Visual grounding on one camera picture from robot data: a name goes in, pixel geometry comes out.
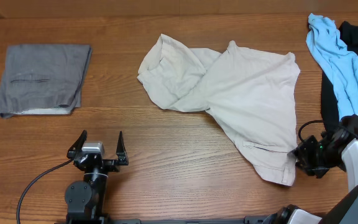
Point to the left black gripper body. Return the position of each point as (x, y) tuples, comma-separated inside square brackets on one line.
[(109, 166)]

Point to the beige cotton shorts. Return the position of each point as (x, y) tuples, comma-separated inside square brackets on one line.
[(249, 93)]

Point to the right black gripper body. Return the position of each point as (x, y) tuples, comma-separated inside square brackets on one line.
[(312, 157)]

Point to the black garment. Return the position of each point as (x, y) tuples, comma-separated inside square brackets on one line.
[(339, 88)]

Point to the light blue shirt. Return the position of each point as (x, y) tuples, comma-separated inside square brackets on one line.
[(321, 29)]

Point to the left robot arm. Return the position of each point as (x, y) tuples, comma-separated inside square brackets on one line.
[(85, 198)]

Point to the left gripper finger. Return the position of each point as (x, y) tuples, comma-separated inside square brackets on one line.
[(78, 144), (120, 150)]

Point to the folded grey shorts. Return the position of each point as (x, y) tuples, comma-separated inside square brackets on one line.
[(43, 79)]

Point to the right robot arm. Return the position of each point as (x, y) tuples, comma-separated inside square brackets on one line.
[(338, 148)]

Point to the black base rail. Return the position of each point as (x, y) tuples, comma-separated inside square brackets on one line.
[(259, 219)]

